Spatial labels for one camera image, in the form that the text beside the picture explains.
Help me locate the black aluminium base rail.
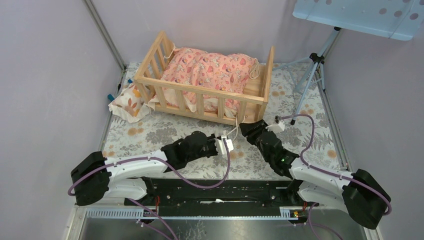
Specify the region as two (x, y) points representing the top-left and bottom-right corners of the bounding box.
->
(72, 176), (372, 220)

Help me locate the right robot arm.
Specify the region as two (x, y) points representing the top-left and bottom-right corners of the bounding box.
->
(239, 116), (392, 230)

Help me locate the floral small pillow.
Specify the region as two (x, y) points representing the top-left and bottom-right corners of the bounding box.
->
(108, 83), (152, 123)

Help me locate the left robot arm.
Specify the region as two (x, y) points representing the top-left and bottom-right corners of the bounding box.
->
(67, 131), (234, 206)

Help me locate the grey diagonal pole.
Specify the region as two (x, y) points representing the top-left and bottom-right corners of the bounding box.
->
(82, 0), (127, 72)

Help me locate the black tripod stand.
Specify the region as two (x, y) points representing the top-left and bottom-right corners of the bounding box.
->
(272, 26), (342, 125)

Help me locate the wooden pet bed frame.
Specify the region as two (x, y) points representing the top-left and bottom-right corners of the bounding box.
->
(133, 31), (275, 126)

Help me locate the light blue perforated panel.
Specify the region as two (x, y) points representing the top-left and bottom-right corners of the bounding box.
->
(292, 0), (424, 41)

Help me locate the pink patterned bed cushion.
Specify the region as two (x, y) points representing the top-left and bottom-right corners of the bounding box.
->
(155, 47), (261, 143)

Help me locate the blue toy item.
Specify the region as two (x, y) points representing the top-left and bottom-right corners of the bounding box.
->
(107, 78), (137, 105)

